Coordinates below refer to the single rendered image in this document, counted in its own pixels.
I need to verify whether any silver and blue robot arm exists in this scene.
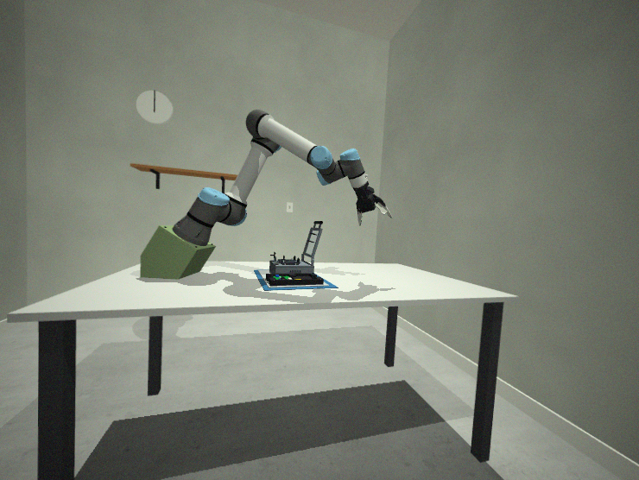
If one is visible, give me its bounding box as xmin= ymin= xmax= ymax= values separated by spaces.
xmin=172 ymin=110 xmax=368 ymax=246

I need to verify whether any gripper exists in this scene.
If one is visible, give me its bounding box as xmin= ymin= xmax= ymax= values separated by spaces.
xmin=353 ymin=181 xmax=392 ymax=226

